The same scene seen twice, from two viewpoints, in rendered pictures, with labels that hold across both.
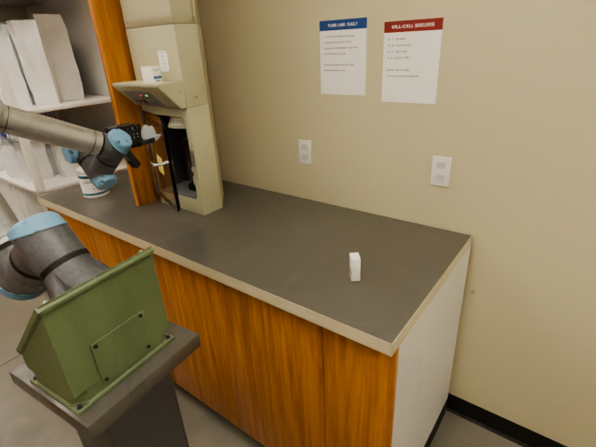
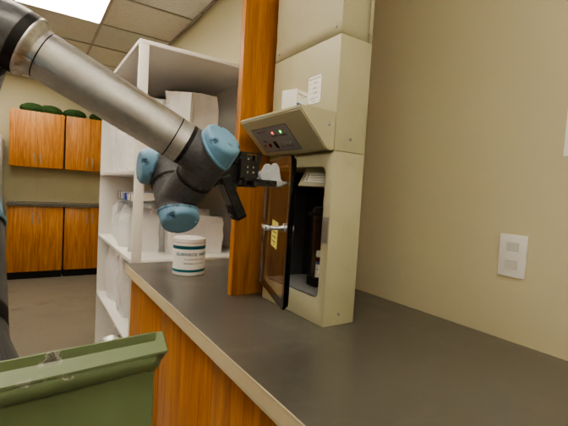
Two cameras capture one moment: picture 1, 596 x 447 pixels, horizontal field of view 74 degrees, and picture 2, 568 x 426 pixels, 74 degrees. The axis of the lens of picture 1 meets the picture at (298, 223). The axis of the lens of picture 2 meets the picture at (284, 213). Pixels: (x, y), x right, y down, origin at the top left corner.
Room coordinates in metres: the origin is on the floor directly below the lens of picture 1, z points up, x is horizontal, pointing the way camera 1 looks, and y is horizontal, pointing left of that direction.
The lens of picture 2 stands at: (0.64, 0.22, 1.29)
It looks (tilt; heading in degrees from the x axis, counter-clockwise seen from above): 3 degrees down; 18
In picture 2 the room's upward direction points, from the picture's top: 3 degrees clockwise
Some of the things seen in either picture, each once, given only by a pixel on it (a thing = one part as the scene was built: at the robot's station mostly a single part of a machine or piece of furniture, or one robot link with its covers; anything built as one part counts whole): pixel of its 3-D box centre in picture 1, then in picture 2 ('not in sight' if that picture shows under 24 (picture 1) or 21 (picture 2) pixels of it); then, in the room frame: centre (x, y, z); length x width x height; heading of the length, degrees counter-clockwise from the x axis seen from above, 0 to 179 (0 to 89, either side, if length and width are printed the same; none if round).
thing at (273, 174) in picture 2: (152, 133); (274, 175); (1.54, 0.54, 1.34); 0.09 x 0.03 x 0.06; 142
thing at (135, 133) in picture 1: (124, 137); (233, 170); (1.46, 0.62, 1.34); 0.12 x 0.08 x 0.09; 142
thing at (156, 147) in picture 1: (160, 160); (275, 227); (1.68, 0.59, 1.19); 0.30 x 0.01 x 0.40; 32
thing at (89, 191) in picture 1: (93, 180); (188, 254); (2.00, 1.07, 1.02); 0.13 x 0.13 x 0.15
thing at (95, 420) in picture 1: (109, 357); not in sight; (0.78, 0.50, 0.92); 0.32 x 0.32 x 0.04; 58
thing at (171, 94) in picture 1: (148, 95); (282, 133); (1.68, 0.58, 1.46); 0.32 x 0.11 x 0.10; 52
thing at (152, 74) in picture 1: (151, 74); (294, 102); (1.65, 0.54, 1.54); 0.05 x 0.05 x 0.06; 71
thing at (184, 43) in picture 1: (189, 121); (328, 185); (1.82, 0.47, 1.33); 0.32 x 0.25 x 0.77; 52
